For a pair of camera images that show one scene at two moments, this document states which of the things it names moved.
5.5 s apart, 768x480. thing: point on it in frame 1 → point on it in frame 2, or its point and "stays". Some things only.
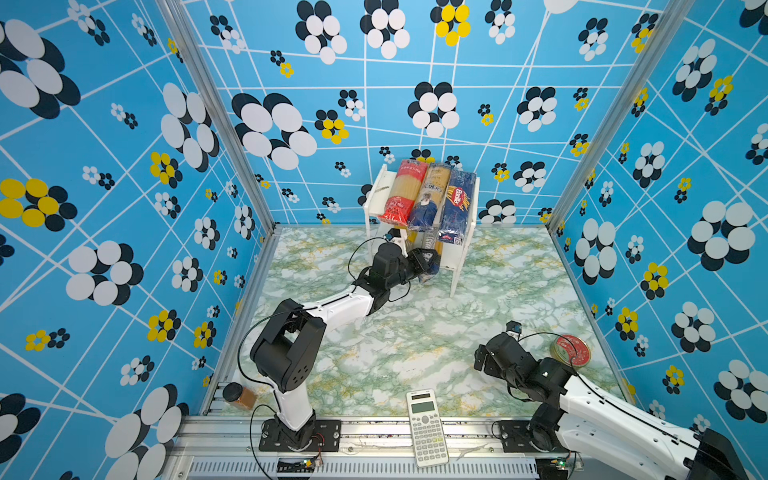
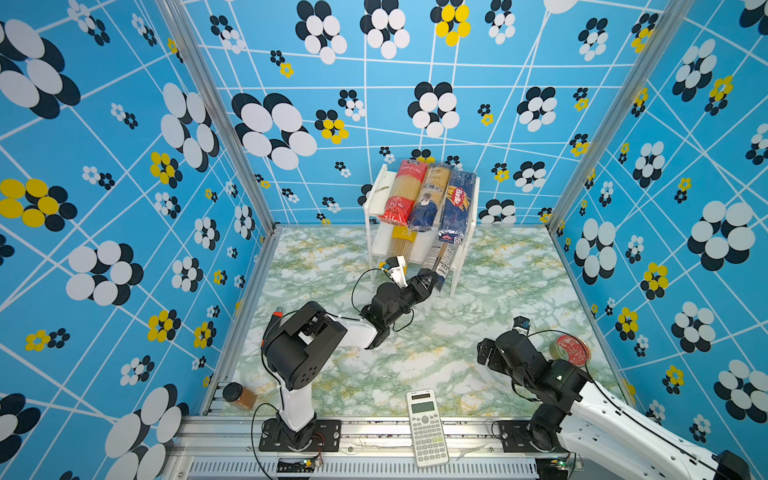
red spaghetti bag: (407, 182) stays
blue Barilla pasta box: (458, 207) stays
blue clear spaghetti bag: (427, 210) stays
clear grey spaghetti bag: (430, 235) → (440, 259)
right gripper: (488, 363) stays
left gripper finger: (424, 260) → (428, 279)
